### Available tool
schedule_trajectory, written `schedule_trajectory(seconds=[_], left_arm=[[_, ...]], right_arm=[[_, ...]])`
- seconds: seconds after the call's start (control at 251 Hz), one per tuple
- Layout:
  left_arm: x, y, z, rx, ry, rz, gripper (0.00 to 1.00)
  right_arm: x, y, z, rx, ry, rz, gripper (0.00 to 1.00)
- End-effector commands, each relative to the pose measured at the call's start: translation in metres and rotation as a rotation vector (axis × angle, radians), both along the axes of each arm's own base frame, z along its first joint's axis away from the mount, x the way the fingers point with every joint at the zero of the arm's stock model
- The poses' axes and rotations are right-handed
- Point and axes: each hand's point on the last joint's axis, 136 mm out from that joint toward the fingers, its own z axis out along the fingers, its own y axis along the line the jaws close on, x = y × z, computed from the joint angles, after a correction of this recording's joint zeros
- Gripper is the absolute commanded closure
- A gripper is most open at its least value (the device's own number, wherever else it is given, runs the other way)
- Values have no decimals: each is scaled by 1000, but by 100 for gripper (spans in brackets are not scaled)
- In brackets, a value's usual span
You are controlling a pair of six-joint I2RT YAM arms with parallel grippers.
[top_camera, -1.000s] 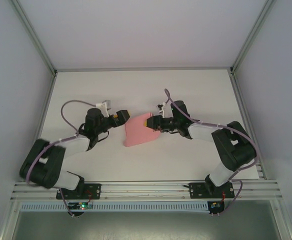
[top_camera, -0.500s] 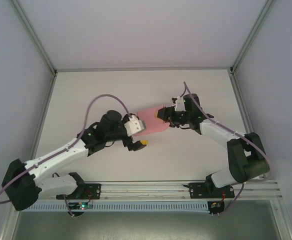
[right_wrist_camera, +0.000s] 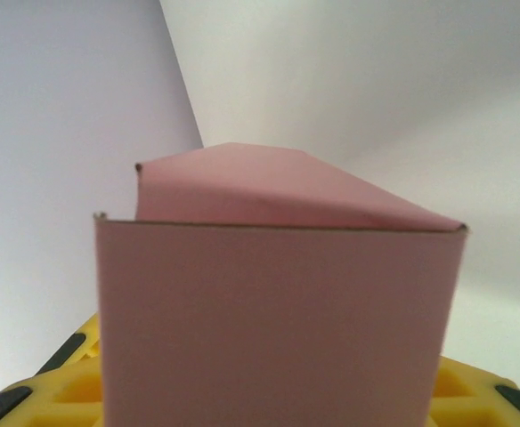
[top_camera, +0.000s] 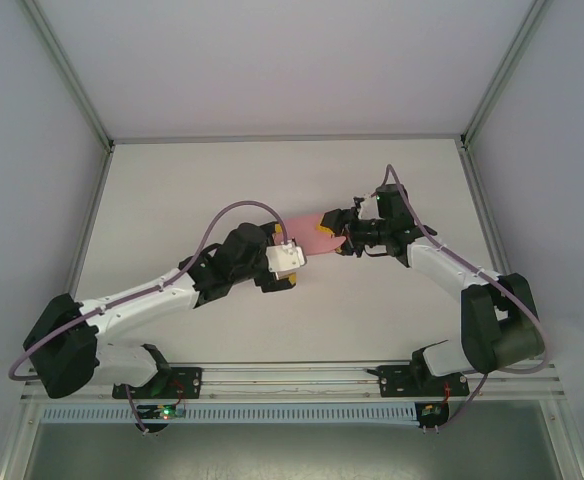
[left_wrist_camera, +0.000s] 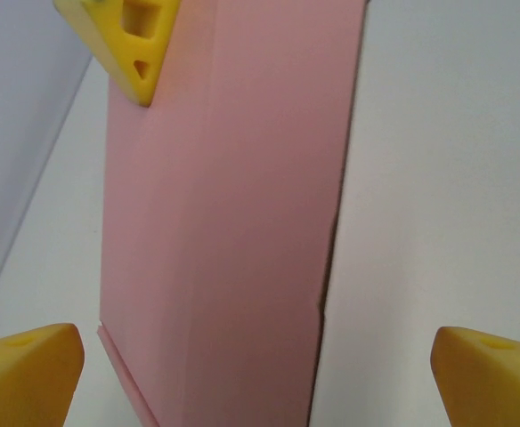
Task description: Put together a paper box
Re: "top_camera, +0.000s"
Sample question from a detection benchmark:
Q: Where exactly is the pink paper box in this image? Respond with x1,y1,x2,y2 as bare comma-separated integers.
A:
281,213,346,256

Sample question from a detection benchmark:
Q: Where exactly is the aluminium table edge profile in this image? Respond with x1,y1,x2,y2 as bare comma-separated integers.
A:
0,144,116,480
456,137,584,480

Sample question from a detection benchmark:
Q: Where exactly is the circuit board with lit leds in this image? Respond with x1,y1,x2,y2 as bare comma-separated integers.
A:
139,403,187,420

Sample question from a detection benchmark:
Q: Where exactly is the aluminium mounting rail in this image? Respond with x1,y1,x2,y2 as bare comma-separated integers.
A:
21,363,568,402

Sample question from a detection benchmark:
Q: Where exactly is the white slotted cable duct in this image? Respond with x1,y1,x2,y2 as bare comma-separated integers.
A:
41,402,418,427

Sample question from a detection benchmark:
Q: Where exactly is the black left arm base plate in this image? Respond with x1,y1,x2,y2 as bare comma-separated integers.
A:
111,366,203,401

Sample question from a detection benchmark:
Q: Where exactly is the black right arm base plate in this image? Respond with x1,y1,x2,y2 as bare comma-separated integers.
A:
377,364,469,400

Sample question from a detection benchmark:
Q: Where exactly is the aluminium frame post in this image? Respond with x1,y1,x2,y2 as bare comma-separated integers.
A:
24,0,116,151
459,0,553,149

